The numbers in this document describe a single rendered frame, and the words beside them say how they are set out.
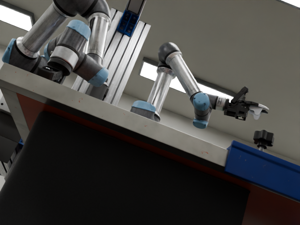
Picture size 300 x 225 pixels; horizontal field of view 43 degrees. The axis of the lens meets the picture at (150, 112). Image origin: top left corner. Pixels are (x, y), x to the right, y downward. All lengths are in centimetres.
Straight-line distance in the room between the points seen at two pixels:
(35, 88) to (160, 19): 306
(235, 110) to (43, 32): 99
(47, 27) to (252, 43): 241
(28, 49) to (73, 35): 60
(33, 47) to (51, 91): 97
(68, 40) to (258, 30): 259
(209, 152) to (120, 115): 19
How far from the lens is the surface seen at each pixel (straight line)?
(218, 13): 349
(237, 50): 383
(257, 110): 195
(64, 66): 112
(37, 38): 171
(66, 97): 77
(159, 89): 202
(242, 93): 199
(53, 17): 164
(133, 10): 213
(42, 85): 78
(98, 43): 139
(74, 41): 116
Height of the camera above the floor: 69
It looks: 24 degrees up
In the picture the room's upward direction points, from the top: 21 degrees clockwise
